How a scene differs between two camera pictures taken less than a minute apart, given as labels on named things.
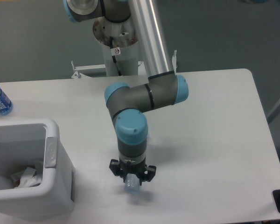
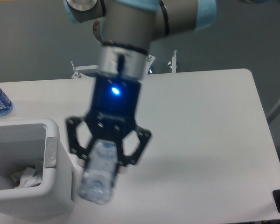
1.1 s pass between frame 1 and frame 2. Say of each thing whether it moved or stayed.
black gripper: moved
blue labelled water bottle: stayed
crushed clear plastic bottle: moved
